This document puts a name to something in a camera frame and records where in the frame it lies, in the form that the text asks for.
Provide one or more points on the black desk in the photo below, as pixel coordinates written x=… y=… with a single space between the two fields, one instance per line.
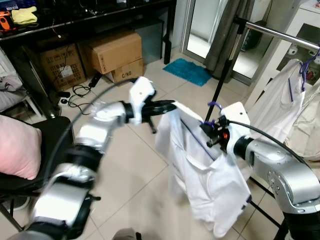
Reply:
x=125 y=12

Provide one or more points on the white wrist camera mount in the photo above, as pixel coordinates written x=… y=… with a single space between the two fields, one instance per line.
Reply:
x=141 y=92
x=236 y=117

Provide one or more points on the teal floor mat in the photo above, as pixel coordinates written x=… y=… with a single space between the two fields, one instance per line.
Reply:
x=187 y=71

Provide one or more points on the glass door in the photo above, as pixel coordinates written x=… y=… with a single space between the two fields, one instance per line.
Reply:
x=197 y=25

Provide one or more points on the black power adapter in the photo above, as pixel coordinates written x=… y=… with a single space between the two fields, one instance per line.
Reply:
x=95 y=81

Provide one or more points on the grey white clothes pile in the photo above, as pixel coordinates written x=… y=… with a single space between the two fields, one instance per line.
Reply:
x=10 y=85

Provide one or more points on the grey curtain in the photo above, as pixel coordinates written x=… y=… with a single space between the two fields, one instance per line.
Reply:
x=227 y=35

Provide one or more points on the purple clothes hanger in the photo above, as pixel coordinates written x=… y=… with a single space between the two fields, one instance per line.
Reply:
x=303 y=70
x=214 y=104

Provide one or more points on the large cardboard box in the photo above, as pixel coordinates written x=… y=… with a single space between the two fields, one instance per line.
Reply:
x=112 y=50

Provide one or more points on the white power strip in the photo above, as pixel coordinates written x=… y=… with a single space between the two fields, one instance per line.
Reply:
x=64 y=101

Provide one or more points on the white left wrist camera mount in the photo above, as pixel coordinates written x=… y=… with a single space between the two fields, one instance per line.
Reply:
x=141 y=92

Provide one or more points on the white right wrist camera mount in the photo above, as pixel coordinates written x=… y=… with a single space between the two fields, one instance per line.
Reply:
x=236 y=117

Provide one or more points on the pink pillow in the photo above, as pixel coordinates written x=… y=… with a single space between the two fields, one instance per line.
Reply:
x=17 y=147

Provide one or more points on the orange tool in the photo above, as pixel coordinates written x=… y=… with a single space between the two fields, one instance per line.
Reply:
x=6 y=22

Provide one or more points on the black chair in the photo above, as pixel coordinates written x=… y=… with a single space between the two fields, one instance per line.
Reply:
x=55 y=132

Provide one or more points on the yellow cloth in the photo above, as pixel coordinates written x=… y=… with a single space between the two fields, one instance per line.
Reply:
x=24 y=16

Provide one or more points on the white shirt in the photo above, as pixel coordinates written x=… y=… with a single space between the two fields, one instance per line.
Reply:
x=275 y=105
x=210 y=185

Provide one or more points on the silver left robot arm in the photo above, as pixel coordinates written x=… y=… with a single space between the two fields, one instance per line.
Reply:
x=100 y=125

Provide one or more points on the cardboard box with white label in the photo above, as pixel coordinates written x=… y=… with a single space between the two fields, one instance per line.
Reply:
x=60 y=65

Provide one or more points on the grey robot foot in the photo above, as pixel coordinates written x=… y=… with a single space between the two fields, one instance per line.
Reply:
x=127 y=235

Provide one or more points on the small printed cardboard box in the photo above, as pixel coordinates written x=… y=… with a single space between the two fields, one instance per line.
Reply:
x=127 y=72

